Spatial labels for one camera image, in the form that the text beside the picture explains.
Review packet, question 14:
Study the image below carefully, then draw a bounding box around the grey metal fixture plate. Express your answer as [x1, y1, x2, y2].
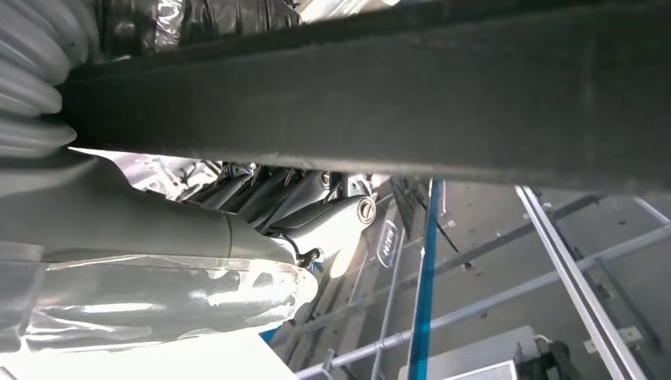
[112, 153, 227, 203]

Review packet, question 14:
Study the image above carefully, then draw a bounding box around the black device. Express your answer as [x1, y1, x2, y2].
[515, 340, 589, 380]

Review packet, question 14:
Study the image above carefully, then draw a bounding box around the white oval sign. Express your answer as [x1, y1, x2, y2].
[374, 218, 401, 270]

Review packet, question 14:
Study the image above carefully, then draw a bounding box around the grey steel tube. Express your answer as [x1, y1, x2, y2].
[369, 230, 406, 380]
[294, 222, 671, 380]

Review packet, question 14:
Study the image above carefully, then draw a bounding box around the aluminium profile rail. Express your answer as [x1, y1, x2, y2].
[514, 184, 652, 380]

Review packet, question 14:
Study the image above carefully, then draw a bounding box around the grey ribbed box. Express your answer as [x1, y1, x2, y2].
[397, 325, 542, 380]

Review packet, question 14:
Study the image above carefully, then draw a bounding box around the white cabinet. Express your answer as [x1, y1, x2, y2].
[0, 329, 301, 380]

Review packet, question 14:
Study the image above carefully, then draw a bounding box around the blue vertical pole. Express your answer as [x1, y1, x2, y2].
[404, 178, 448, 380]

